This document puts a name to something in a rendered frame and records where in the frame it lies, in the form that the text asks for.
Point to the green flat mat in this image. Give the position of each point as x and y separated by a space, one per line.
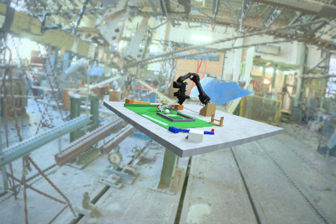
151 112

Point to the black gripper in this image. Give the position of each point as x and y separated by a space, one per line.
183 96

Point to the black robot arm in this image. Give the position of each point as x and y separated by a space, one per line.
203 97

